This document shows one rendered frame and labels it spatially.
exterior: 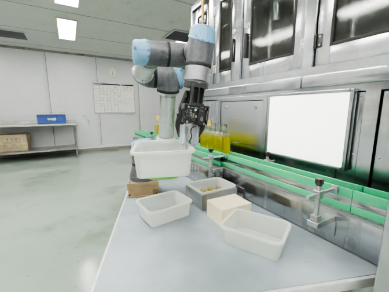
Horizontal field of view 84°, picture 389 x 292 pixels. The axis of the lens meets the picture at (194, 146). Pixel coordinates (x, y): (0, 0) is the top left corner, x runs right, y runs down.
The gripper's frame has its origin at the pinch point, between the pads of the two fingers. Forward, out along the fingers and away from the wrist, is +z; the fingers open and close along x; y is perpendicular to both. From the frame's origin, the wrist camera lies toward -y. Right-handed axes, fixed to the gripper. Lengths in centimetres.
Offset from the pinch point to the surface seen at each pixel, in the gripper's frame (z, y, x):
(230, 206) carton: 25.8, -16.3, 25.2
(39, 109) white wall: 27, -578, -294
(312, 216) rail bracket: 18.2, 6.7, 45.1
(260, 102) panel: -23, -53, 50
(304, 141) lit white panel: -5, -25, 62
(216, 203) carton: 26.4, -20.8, 20.4
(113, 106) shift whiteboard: -5, -635, -121
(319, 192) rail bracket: 9.0, 7.9, 44.3
